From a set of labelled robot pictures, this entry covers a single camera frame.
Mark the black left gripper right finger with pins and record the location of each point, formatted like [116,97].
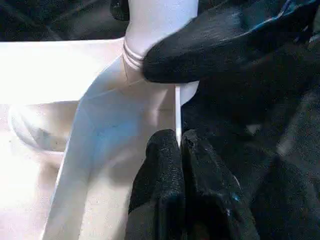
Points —
[210,205]

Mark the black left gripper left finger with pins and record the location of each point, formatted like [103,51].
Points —
[157,200]

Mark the black work mat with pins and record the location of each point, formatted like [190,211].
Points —
[280,150]

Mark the white plastic table leg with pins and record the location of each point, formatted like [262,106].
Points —
[155,25]

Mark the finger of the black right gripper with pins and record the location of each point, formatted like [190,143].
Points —
[215,45]

